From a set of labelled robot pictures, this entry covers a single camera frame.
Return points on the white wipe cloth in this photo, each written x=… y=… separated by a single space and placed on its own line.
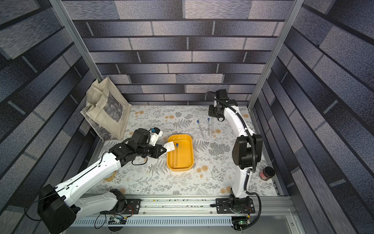
x=169 y=146

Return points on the right green circuit board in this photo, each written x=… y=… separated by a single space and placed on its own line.
x=240 y=222

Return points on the white slotted cable duct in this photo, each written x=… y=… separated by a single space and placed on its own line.
x=153 y=221

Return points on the left aluminium frame post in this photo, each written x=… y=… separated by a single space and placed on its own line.
x=68 y=24

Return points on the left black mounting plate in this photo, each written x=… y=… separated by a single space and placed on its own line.
x=132 y=207

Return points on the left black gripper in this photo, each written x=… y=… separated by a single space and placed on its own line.
x=158 y=151

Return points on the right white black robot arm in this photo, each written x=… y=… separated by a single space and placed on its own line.
x=246 y=152

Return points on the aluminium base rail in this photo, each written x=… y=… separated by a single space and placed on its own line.
x=162 y=205

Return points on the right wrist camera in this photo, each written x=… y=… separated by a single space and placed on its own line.
x=221 y=94

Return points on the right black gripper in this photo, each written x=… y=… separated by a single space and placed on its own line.
x=218 y=115

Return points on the clear test tube blue cap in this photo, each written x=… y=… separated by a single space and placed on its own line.
x=176 y=155

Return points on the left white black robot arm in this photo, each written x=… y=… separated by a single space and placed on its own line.
x=60 y=206

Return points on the beige canvas tote bag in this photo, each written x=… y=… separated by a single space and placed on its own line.
x=106 y=110

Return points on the yellow plastic tray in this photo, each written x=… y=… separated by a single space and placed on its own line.
x=185 y=153

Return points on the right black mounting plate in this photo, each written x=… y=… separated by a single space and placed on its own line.
x=237 y=206

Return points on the black mounting plate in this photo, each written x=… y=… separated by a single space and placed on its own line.
x=237 y=206
x=132 y=207

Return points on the green circuit board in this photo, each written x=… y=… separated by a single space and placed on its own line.
x=240 y=222
x=117 y=221

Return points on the aluminium frame post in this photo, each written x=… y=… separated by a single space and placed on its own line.
x=295 y=8
x=68 y=24

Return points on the left green circuit board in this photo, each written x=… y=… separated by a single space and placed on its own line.
x=117 y=221

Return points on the right aluminium frame post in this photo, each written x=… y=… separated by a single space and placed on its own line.
x=295 y=8

